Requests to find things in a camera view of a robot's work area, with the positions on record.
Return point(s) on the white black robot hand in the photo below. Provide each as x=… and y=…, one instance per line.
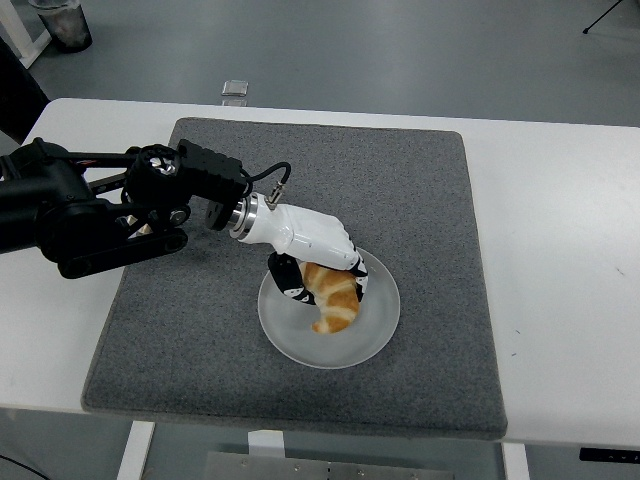
x=315, y=237

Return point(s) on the golden croissant bread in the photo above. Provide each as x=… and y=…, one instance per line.
x=340, y=300

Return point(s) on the pale grey round plate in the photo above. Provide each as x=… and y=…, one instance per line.
x=345, y=350

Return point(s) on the grey metal plate with screws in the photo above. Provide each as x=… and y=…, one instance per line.
x=280, y=470

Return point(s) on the grey felt mat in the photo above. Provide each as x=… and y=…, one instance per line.
x=325, y=165

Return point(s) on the white table leg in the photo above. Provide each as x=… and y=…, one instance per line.
x=516, y=462
x=266, y=444
x=135, y=450

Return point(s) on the person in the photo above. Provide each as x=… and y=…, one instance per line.
x=15, y=90

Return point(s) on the black tripod leg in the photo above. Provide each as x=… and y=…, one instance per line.
x=602, y=17

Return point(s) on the black table control panel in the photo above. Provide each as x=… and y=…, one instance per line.
x=610, y=454

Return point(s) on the white furniture frame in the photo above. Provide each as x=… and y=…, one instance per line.
x=20, y=30

